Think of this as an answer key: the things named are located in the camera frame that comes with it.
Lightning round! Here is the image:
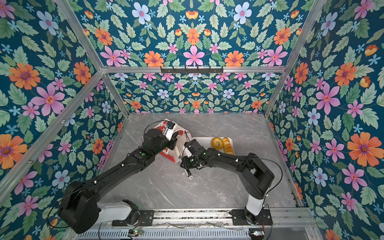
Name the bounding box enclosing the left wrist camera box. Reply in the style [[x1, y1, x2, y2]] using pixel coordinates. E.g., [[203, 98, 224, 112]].
[[164, 121, 177, 141]]

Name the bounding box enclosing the fake sliced bread loaf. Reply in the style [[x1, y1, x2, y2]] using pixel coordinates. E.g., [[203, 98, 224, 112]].
[[223, 137, 234, 155]]

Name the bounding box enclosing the aluminium frame corner post right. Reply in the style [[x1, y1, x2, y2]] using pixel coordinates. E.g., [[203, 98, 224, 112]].
[[264, 0, 327, 119]]

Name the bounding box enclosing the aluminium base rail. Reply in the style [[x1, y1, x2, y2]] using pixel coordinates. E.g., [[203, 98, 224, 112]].
[[68, 208, 319, 232]]

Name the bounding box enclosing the aluminium frame back bar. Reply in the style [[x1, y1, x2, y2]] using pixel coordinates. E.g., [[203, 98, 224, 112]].
[[103, 66, 286, 74]]

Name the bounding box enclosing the red white paper bag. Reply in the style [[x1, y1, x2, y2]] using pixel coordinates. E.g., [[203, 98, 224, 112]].
[[155, 119, 192, 163]]

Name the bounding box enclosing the black hook rail on wall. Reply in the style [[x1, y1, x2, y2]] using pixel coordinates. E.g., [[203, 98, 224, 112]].
[[160, 67, 224, 74]]

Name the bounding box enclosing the white perforated cable duct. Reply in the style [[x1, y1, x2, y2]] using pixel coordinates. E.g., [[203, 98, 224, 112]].
[[76, 229, 251, 240]]

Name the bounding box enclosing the yellow fake donut bread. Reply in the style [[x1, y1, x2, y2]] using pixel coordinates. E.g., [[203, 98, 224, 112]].
[[211, 137, 224, 150]]

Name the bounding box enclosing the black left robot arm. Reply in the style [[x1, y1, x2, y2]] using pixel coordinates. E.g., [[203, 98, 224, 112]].
[[58, 129, 179, 234]]

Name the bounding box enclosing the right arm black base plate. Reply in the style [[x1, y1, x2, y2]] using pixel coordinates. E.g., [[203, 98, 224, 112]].
[[229, 209, 273, 226]]

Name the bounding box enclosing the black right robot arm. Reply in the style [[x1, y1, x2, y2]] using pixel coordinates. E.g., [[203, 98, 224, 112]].
[[181, 140, 275, 219]]

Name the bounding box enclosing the aluminium frame corner post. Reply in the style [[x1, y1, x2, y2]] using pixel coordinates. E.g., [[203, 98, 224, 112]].
[[264, 0, 327, 119], [56, 1, 129, 118]]

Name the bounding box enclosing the aluminium frame corner post left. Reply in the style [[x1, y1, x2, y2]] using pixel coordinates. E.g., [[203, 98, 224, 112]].
[[56, 1, 129, 118]]

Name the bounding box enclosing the aluminium frame bar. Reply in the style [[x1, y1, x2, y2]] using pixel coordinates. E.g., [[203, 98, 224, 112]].
[[1, 71, 104, 205], [103, 66, 286, 74]]

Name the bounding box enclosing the aluminium frame left bar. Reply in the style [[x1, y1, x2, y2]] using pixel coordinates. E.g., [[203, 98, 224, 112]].
[[1, 71, 104, 205]]

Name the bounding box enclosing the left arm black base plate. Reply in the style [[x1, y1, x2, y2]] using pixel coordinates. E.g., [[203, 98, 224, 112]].
[[112, 210, 155, 227]]

